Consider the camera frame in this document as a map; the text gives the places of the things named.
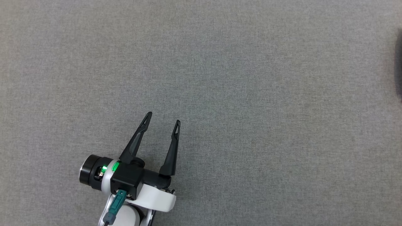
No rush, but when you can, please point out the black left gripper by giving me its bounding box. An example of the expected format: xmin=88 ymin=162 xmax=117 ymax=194
xmin=79 ymin=112 xmax=181 ymax=200

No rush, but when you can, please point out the teal left cable connector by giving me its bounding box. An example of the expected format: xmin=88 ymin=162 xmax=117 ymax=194
xmin=103 ymin=189 xmax=128 ymax=224

